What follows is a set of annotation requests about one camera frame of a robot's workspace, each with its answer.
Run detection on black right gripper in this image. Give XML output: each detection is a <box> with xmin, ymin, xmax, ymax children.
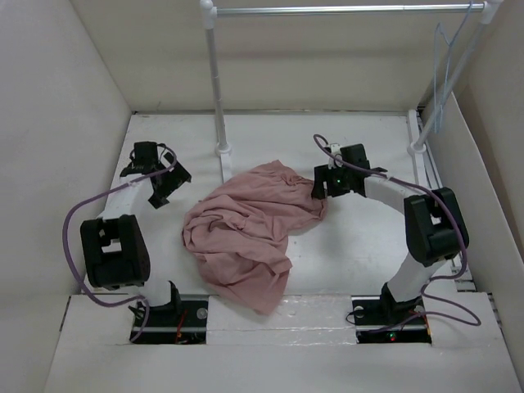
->
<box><xmin>310</xmin><ymin>161</ymin><xmax>352</xmax><ymax>199</ymax></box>

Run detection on pink trousers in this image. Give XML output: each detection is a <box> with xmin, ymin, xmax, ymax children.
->
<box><xmin>182</xmin><ymin>160</ymin><xmax>328</xmax><ymax>315</ymax></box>

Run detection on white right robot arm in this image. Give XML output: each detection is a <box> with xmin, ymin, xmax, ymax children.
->
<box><xmin>311</xmin><ymin>134</ymin><xmax>469</xmax><ymax>331</ymax></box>

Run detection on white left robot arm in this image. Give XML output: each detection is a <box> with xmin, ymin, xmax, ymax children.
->
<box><xmin>79</xmin><ymin>141</ymin><xmax>192</xmax><ymax>291</ymax></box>

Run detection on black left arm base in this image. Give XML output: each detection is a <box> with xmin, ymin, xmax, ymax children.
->
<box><xmin>129</xmin><ymin>298</ymin><xmax>209</xmax><ymax>346</ymax></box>

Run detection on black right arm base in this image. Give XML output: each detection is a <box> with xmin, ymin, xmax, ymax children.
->
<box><xmin>346</xmin><ymin>296</ymin><xmax>431</xmax><ymax>345</ymax></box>

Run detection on white clothes rack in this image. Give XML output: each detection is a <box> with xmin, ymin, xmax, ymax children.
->
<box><xmin>199</xmin><ymin>0</ymin><xmax>503</xmax><ymax>193</ymax></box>

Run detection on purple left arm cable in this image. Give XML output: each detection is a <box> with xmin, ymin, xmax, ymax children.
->
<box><xmin>61</xmin><ymin>147</ymin><xmax>178</xmax><ymax>341</ymax></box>

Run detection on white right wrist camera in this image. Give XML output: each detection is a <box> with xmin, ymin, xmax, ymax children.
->
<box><xmin>326</xmin><ymin>143</ymin><xmax>343</xmax><ymax>169</ymax></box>

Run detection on blue wire hanger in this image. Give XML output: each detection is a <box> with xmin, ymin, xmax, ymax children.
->
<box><xmin>432</xmin><ymin>1</ymin><xmax>473</xmax><ymax>134</ymax></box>

